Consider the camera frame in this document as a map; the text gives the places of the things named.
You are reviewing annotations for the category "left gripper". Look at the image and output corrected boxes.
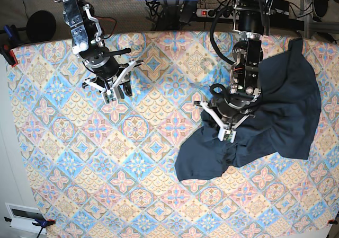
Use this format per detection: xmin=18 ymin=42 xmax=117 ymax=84
xmin=193 ymin=96 xmax=256 ymax=132

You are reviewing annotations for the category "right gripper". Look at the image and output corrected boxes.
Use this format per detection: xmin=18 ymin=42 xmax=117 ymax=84
xmin=82 ymin=47 xmax=132 ymax=99

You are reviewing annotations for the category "dark navy t-shirt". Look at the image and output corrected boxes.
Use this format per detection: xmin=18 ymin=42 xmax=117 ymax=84
xmin=175 ymin=39 xmax=322 ymax=181

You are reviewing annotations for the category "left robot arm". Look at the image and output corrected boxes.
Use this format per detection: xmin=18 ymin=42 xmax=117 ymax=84
xmin=194 ymin=0 xmax=273 ymax=140

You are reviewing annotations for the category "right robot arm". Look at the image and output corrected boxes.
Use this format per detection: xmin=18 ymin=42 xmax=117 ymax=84
xmin=58 ymin=0 xmax=143 ymax=103

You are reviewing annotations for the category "patterned colourful tablecloth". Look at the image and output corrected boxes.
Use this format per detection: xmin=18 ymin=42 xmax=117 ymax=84
xmin=6 ymin=32 xmax=338 ymax=237

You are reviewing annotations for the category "white power strip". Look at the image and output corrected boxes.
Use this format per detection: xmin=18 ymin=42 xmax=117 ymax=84
xmin=195 ymin=8 xmax=235 ymax=19

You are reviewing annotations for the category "black round stool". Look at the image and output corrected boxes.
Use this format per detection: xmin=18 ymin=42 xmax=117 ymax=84
xmin=26 ymin=10 xmax=56 ymax=43

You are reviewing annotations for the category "blue orange clamp top-left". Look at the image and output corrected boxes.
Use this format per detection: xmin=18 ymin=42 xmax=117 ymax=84
xmin=1 ymin=25 xmax=19 ymax=67

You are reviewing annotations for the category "black round object top-right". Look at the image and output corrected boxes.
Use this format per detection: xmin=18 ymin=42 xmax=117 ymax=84
xmin=313 ymin=0 xmax=329 ymax=17

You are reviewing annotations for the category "orange clamp bottom-right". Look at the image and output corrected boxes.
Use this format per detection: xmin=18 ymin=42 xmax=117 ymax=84
xmin=327 ymin=219 xmax=338 ymax=225

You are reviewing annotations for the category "blue orange clamp bottom-left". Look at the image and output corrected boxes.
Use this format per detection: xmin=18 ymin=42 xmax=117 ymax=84
xmin=4 ymin=217 xmax=56 ymax=237

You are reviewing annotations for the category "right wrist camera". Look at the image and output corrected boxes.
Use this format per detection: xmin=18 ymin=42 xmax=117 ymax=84
xmin=102 ymin=87 xmax=120 ymax=104

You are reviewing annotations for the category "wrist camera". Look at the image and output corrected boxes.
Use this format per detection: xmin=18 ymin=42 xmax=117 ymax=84
xmin=218 ymin=128 xmax=236 ymax=143
xmin=102 ymin=87 xmax=120 ymax=104

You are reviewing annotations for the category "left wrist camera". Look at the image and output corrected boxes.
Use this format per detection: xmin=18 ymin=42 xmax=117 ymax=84
xmin=218 ymin=128 xmax=236 ymax=143

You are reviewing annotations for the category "white wall vent panel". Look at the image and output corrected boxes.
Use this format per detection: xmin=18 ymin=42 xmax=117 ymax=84
xmin=5 ymin=202 xmax=44 ymax=234

